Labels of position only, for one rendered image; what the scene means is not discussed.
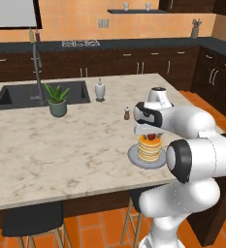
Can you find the black seat wooden stool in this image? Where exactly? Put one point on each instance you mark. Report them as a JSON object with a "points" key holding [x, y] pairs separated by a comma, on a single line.
{"points": [[136, 200], [33, 218]]}

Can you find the dark wood island base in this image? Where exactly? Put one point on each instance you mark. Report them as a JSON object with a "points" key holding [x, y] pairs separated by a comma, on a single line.
{"points": [[214, 213]]}

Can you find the short dark wood cupboard run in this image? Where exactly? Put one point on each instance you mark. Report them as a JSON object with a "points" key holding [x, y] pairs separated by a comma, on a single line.
{"points": [[218, 80]]}

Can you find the white soap dispenser bottle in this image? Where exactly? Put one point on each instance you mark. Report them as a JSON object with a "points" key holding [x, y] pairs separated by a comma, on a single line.
{"points": [[100, 89]]}

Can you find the white window with dark frame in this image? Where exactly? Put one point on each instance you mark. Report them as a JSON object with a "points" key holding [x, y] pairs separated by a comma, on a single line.
{"points": [[11, 13]]}

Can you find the dark wall shelf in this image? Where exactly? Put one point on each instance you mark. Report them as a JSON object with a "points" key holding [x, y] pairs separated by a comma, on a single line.
{"points": [[137, 11]]}

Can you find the grey wall socket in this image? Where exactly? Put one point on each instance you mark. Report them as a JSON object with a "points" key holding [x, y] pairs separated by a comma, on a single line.
{"points": [[103, 23]]}

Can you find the long dark wood cupboard run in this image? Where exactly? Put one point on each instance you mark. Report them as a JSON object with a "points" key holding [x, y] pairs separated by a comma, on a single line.
{"points": [[111, 63]]}

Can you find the red strawberry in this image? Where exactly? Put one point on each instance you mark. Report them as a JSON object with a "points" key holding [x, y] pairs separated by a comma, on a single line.
{"points": [[152, 136]]}

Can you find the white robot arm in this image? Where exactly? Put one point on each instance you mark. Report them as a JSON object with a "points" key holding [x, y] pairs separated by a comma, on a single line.
{"points": [[188, 151]]}

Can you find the yellow green bottle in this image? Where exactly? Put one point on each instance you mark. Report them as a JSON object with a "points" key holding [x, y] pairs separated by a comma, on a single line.
{"points": [[31, 36]]}

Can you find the dark brown bottle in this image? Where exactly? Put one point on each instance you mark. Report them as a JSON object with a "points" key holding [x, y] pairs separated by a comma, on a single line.
{"points": [[38, 35]]}

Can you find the stack of pancakes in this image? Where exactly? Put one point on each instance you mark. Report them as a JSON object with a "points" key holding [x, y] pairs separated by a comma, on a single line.
{"points": [[149, 150]]}

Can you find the white cup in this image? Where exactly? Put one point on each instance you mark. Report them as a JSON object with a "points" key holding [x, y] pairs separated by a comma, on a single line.
{"points": [[126, 6], [148, 6]]}

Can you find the grey round plate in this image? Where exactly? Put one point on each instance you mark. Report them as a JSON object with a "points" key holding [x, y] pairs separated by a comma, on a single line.
{"points": [[135, 158]]}

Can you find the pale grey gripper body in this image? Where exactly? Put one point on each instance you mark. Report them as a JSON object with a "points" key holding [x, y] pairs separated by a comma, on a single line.
{"points": [[148, 129]]}

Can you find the small brown pepper shaker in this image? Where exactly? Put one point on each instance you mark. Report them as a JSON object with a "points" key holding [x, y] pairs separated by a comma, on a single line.
{"points": [[126, 114]]}

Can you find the dark kitchen sink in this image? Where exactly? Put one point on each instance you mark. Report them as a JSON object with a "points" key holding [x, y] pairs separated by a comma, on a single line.
{"points": [[24, 95]]}

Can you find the grey tall tap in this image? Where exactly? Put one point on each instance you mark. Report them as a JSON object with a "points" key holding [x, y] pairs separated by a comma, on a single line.
{"points": [[37, 71]]}

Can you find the grey pot with tools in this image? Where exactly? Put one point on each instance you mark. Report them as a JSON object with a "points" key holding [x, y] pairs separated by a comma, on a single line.
{"points": [[195, 29]]}

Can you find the hob with grey grates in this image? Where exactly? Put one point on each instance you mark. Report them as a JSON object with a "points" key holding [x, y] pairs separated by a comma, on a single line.
{"points": [[80, 43]]}

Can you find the green plant in grey pot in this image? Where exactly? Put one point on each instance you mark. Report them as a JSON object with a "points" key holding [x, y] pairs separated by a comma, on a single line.
{"points": [[57, 101]]}

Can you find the dark wood wall cupboards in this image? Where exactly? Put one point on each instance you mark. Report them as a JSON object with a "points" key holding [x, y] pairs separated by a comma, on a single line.
{"points": [[195, 6]]}

